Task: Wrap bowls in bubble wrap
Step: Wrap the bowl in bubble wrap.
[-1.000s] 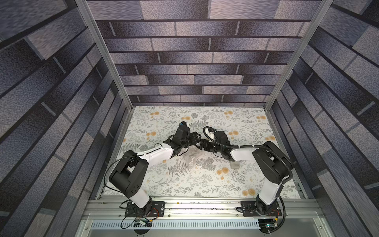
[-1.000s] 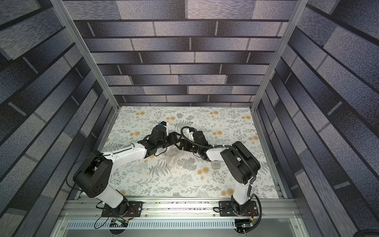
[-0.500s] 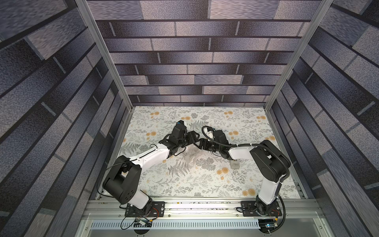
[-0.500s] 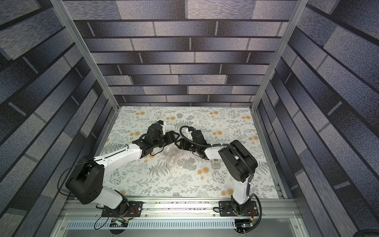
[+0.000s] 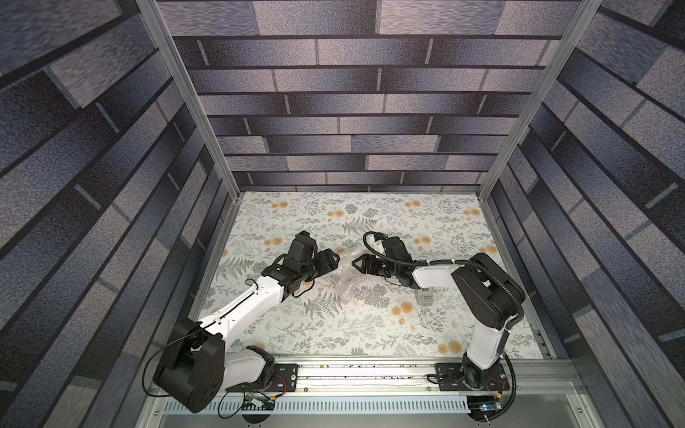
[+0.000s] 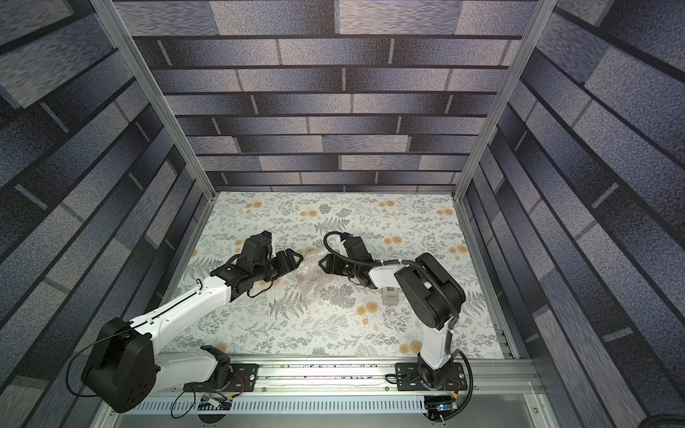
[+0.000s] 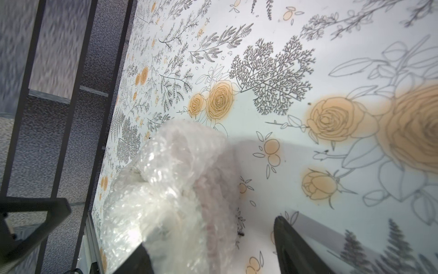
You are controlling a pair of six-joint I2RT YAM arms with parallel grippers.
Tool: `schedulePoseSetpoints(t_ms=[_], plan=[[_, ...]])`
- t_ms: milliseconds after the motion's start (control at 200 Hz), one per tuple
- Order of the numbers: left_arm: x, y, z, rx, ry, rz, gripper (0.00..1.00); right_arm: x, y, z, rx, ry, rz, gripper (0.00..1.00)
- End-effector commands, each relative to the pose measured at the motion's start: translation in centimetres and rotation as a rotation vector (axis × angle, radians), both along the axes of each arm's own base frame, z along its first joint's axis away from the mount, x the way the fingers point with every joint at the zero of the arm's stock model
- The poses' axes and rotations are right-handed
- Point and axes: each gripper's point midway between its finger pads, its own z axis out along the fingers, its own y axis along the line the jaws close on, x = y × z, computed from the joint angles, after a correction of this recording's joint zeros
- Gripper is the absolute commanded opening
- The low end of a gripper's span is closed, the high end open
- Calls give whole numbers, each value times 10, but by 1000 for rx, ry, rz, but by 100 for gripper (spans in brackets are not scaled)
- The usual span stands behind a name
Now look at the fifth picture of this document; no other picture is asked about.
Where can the aluminium frame post left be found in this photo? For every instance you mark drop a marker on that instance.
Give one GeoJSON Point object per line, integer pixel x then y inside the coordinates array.
{"type": "Point", "coordinates": [159, 31]}

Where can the clear bubble wrap sheet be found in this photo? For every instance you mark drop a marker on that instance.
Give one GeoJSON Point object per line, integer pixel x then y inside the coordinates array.
{"type": "Point", "coordinates": [346, 279]}

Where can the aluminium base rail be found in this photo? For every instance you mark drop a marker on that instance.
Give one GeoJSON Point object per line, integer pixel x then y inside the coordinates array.
{"type": "Point", "coordinates": [361, 374]}

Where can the left green circuit board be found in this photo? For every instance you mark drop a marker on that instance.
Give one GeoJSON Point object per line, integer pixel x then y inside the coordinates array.
{"type": "Point", "coordinates": [257, 401]}

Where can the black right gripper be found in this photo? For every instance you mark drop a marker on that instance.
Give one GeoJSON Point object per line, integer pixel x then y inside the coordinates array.
{"type": "Point", "coordinates": [375, 265]}

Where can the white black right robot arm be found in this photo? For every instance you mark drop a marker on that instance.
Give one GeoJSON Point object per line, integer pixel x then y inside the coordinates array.
{"type": "Point", "coordinates": [494, 298]}

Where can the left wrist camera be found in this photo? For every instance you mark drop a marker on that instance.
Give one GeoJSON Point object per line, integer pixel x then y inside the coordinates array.
{"type": "Point", "coordinates": [303, 249]}

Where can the aluminium frame post right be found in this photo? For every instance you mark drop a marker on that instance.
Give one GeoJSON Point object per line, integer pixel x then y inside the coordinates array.
{"type": "Point", "coordinates": [577, 26]}

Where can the aluminium frame post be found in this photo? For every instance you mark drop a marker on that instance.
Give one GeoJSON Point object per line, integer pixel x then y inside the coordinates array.
{"type": "Point", "coordinates": [577, 26]}
{"type": "Point", "coordinates": [159, 31]}

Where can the right green circuit board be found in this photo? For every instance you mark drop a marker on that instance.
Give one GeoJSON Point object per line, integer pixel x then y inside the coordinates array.
{"type": "Point", "coordinates": [484, 408]}

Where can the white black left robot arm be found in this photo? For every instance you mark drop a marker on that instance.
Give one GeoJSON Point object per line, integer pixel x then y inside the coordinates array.
{"type": "Point", "coordinates": [195, 365]}

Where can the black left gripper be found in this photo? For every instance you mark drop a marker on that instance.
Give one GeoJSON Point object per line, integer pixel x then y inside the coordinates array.
{"type": "Point", "coordinates": [329, 263]}

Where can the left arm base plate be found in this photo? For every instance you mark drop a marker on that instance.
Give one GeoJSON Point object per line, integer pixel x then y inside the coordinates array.
{"type": "Point", "coordinates": [283, 380]}

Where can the green circuit board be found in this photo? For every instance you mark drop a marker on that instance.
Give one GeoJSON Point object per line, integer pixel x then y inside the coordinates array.
{"type": "Point", "coordinates": [484, 408]}
{"type": "Point", "coordinates": [257, 401]}

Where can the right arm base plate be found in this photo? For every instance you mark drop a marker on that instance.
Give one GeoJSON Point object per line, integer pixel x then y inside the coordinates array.
{"type": "Point", "coordinates": [451, 377]}

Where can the grey tape dispenser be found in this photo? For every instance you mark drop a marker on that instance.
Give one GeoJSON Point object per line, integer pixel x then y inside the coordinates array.
{"type": "Point", "coordinates": [425, 297]}

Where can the white perforated cable tray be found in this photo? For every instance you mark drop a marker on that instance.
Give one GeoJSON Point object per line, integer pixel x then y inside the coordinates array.
{"type": "Point", "coordinates": [361, 405]}

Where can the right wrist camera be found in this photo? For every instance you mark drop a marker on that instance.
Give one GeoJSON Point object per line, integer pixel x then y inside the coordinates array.
{"type": "Point", "coordinates": [396, 251]}

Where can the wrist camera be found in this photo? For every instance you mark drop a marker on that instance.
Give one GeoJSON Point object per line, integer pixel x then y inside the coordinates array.
{"type": "Point", "coordinates": [303, 249]}
{"type": "Point", "coordinates": [396, 251]}

